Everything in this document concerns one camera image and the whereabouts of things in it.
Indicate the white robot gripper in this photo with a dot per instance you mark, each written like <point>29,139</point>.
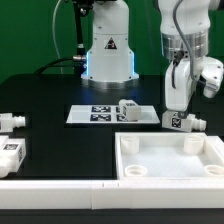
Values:
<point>179,87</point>

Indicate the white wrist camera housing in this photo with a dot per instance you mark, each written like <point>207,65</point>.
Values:
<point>212,72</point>

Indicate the black camera pole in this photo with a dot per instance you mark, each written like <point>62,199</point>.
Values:
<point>81,9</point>

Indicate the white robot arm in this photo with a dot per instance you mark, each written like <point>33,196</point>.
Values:
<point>184,36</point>

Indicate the white front obstacle rail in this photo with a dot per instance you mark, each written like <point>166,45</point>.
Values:
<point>149,194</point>

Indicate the white marker sheet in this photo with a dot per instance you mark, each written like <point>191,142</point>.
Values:
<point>108,114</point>

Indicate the white square table top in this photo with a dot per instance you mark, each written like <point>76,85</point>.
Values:
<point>168,155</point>

